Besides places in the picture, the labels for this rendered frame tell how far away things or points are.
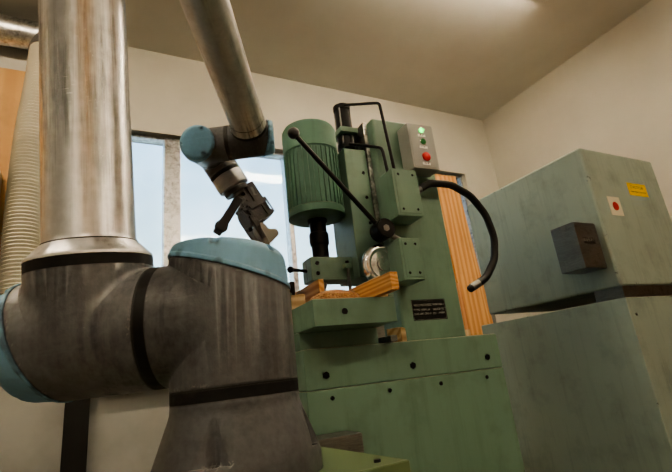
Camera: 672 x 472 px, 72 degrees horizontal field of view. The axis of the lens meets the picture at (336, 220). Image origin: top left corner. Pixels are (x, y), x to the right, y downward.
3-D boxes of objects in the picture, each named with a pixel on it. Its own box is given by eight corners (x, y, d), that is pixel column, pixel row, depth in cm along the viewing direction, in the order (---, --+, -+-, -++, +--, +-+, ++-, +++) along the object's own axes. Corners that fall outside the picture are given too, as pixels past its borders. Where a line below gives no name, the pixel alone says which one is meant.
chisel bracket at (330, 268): (303, 290, 137) (301, 262, 140) (346, 289, 143) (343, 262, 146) (313, 285, 131) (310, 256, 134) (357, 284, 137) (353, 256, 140)
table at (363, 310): (216, 354, 147) (215, 335, 149) (306, 347, 159) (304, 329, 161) (272, 329, 95) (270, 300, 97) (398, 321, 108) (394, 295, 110)
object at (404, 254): (387, 286, 133) (382, 246, 137) (408, 286, 136) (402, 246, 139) (405, 279, 125) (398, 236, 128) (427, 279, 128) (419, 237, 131)
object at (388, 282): (295, 328, 154) (294, 315, 155) (301, 327, 155) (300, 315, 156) (391, 289, 101) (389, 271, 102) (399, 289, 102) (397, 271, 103)
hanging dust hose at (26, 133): (-8, 329, 198) (26, 56, 242) (40, 327, 206) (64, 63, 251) (-15, 324, 184) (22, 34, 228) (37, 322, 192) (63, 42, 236)
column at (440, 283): (367, 351, 148) (342, 149, 171) (425, 345, 157) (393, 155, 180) (405, 343, 129) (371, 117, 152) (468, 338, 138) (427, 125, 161)
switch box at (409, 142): (403, 175, 149) (396, 131, 154) (429, 177, 153) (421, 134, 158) (414, 167, 144) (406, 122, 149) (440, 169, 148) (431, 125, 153)
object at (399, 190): (384, 224, 140) (377, 178, 144) (409, 225, 143) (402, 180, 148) (399, 214, 132) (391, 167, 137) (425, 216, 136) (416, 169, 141)
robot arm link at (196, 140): (220, 119, 115) (231, 132, 127) (173, 125, 115) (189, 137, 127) (224, 156, 114) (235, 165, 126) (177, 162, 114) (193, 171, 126)
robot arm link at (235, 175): (216, 175, 125) (209, 189, 134) (225, 190, 125) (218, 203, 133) (243, 163, 130) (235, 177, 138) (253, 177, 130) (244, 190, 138)
